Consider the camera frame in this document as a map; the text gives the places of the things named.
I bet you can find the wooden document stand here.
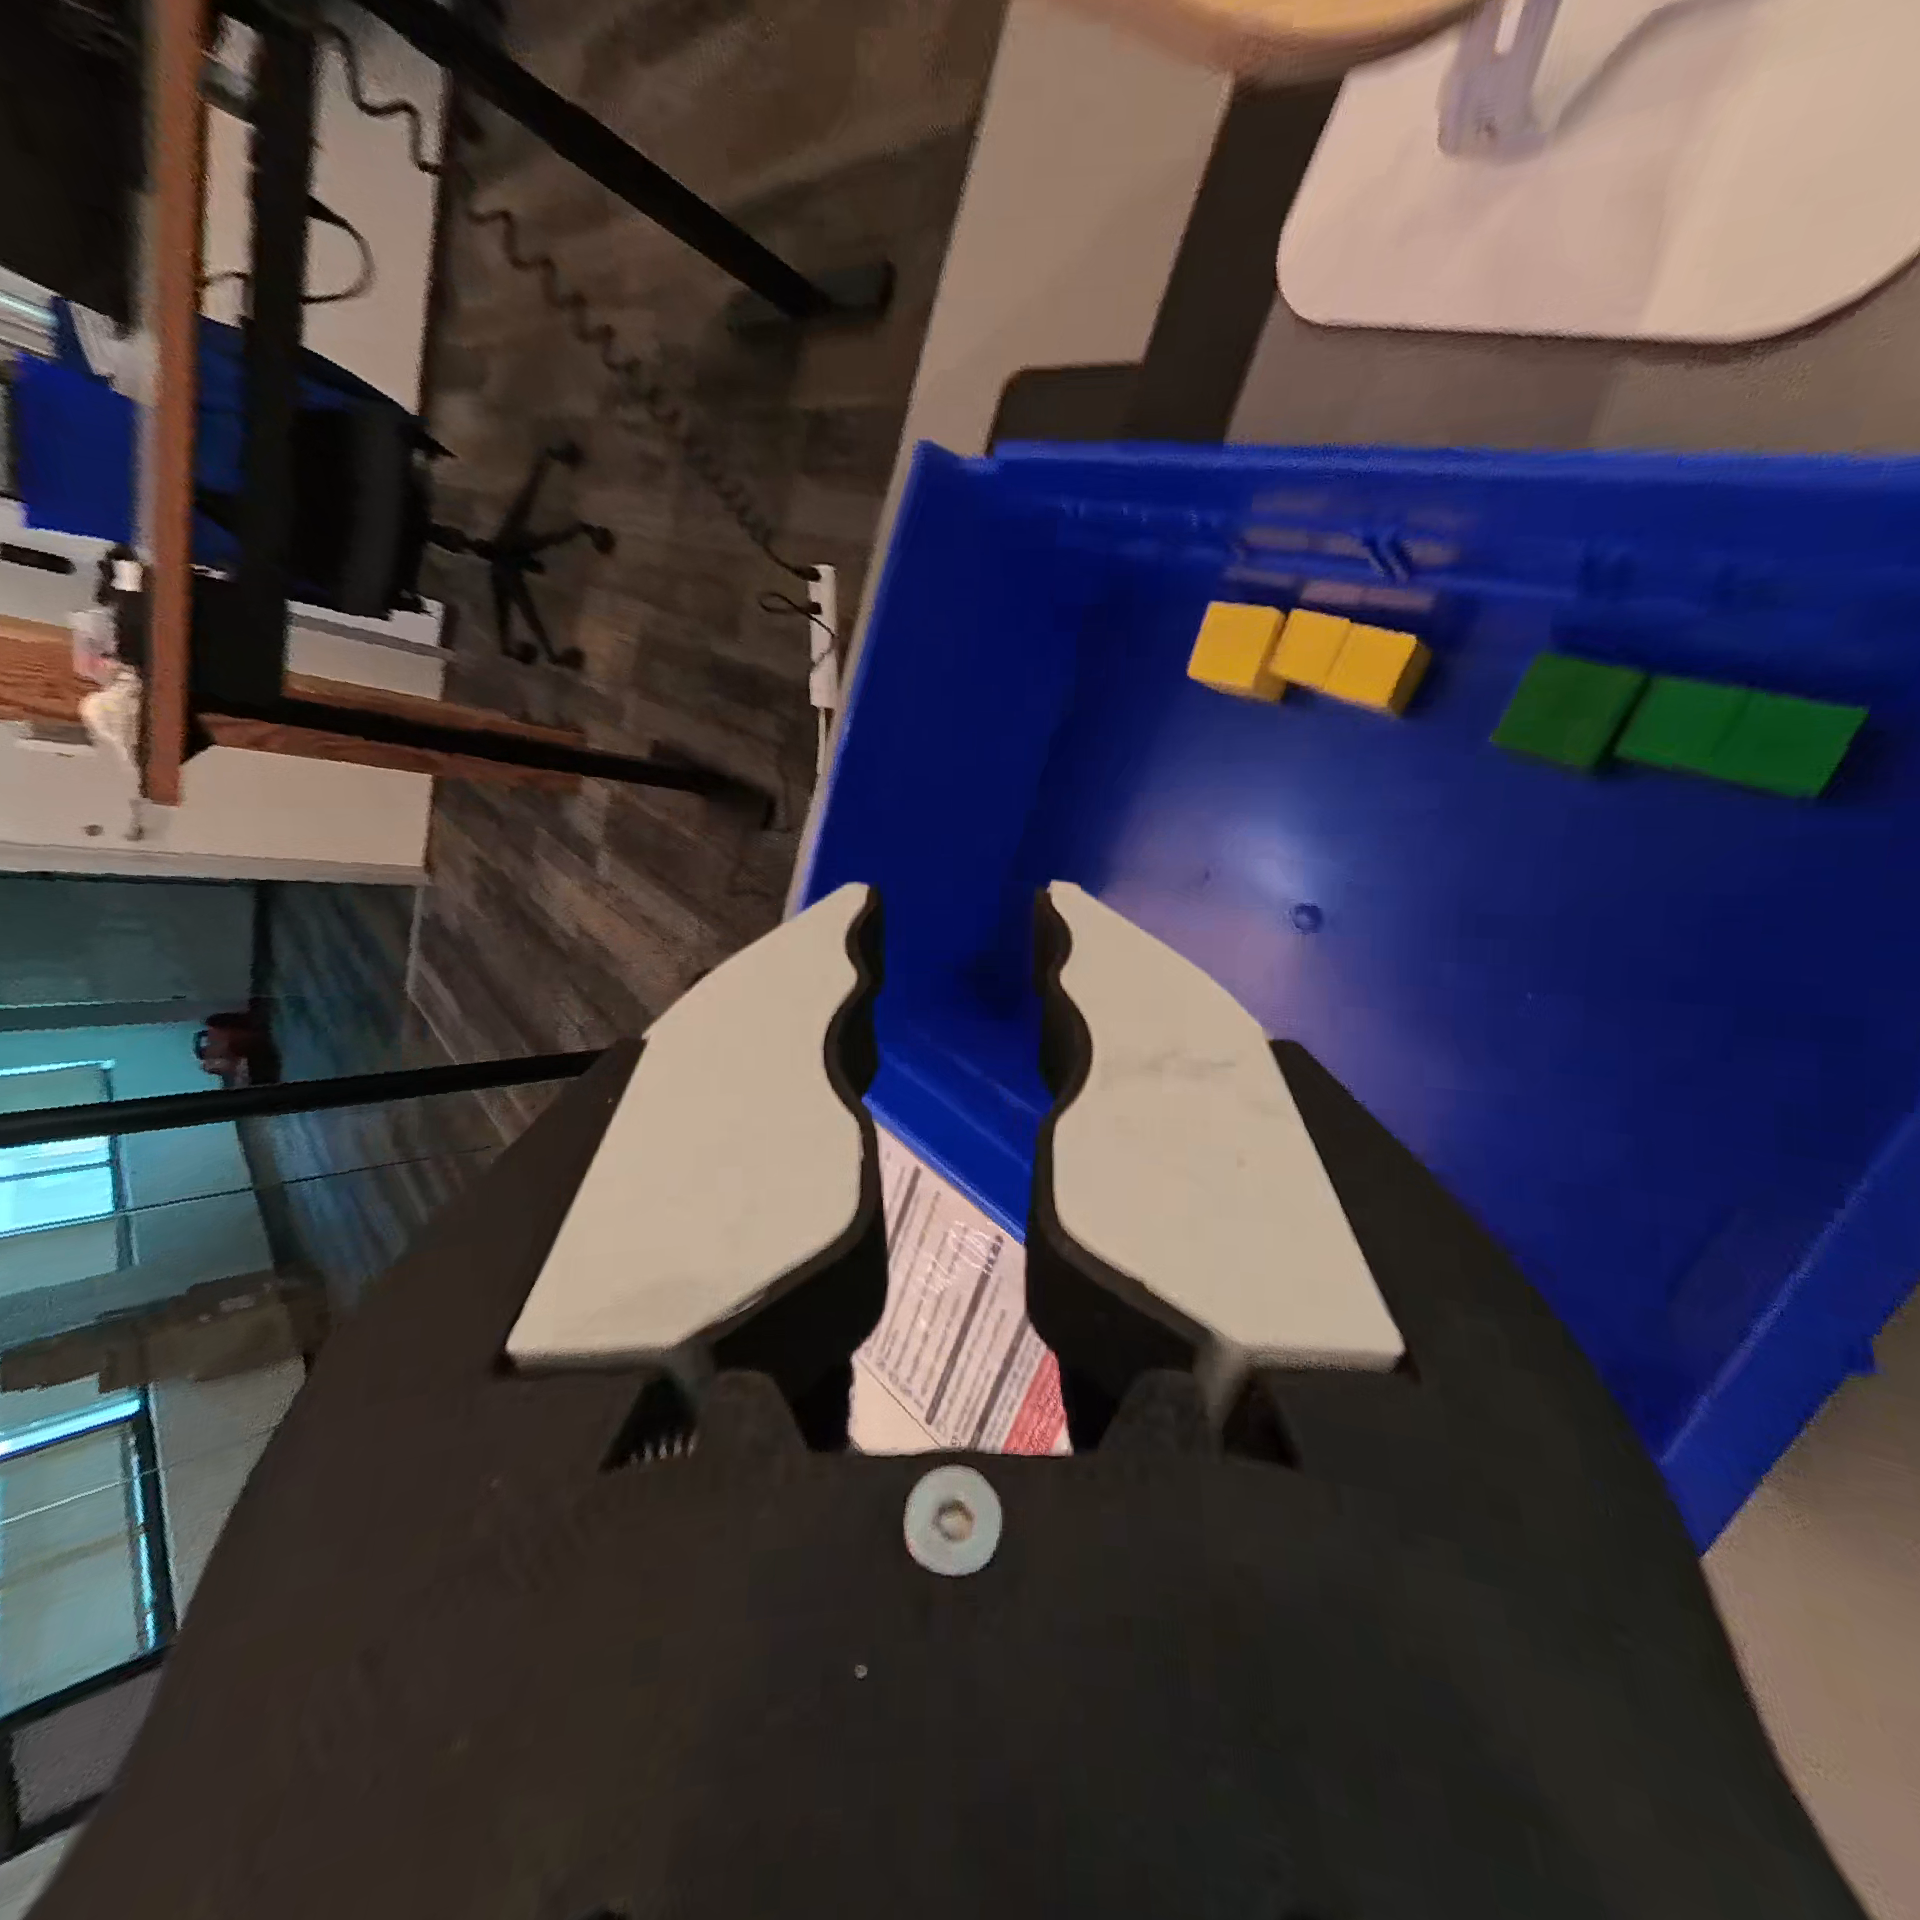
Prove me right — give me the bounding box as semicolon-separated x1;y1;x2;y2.
1072;0;1920;347

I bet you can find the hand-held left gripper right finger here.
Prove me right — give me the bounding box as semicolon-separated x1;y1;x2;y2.
1031;879;1408;1454

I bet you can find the black coiled cable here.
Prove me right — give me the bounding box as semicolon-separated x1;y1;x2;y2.
322;30;834;617

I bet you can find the wood-edged office desk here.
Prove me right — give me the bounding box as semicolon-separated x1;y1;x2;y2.
0;0;898;841

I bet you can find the white paper sheet red label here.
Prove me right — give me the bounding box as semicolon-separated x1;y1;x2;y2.
849;1125;1075;1455

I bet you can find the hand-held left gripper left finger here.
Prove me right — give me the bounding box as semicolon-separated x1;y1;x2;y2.
503;883;889;1454

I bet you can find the black office chair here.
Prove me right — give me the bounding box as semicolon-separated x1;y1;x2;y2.
286;405;617;669

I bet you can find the green wooden cube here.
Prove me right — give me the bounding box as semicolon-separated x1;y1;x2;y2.
1726;693;1870;799
1489;652;1649;775
1611;675;1748;779

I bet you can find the blue bin stack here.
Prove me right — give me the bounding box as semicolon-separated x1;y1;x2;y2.
7;300;154;527

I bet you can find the blue plastic bin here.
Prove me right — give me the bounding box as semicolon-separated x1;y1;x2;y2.
780;438;1920;1554

